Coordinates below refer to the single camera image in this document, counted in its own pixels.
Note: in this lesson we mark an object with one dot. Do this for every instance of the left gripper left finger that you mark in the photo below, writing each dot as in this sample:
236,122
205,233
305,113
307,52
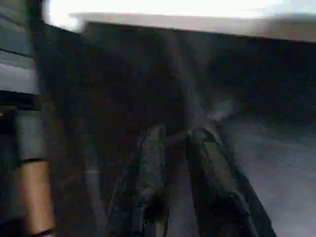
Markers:
145,185

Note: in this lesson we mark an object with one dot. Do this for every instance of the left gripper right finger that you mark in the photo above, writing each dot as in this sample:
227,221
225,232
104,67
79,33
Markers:
217,187

